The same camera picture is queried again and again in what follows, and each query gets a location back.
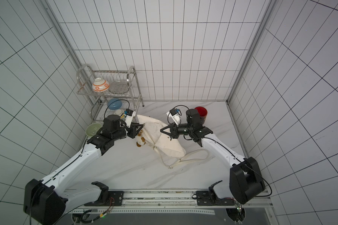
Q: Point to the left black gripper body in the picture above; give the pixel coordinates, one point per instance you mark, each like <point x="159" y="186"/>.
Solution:
<point x="132" y="131"/>

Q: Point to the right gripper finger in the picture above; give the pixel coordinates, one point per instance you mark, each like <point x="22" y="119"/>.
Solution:
<point x="169" y="127"/>
<point x="167" y="131"/>

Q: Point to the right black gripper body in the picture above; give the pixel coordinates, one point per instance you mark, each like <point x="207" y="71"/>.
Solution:
<point x="172" y="131"/>

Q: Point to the brown plush keychain decoration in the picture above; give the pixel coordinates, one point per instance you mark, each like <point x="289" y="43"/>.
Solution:
<point x="140" y="140"/>

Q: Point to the cream canvas tote bag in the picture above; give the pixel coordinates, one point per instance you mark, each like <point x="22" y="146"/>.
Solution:
<point x="162" y="143"/>

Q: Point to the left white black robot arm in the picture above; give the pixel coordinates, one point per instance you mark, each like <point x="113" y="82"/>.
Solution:
<point x="48" y="199"/>

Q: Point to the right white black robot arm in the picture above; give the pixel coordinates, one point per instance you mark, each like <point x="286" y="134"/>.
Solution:
<point x="246" y="181"/>

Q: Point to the yellow teal patterned bowl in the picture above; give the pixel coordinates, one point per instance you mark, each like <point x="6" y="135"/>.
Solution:
<point x="119" y="112"/>

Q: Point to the red black mug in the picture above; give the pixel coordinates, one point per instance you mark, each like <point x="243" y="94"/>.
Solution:
<point x="203" y="113"/>

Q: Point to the blue bowl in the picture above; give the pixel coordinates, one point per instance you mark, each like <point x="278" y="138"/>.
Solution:
<point x="114" y="104"/>

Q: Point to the green bowl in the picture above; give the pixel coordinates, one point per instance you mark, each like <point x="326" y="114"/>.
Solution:
<point x="92" y="129"/>

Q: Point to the metal dish rack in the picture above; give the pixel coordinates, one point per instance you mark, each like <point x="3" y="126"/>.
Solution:
<point x="133" y="99"/>

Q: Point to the white orange patterned bowl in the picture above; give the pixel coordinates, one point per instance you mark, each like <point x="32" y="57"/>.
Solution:
<point x="100" y="85"/>

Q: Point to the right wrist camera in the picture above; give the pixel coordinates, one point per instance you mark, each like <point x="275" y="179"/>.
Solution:
<point x="175" y="115"/>

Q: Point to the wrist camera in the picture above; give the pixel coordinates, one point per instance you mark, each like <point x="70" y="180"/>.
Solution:
<point x="175" y="115"/>
<point x="129" y="115"/>

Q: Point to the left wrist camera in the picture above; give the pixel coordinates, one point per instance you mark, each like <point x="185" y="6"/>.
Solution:
<point x="129" y="115"/>

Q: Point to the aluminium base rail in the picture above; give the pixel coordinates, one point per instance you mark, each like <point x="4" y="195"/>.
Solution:
<point x="162" y="199"/>

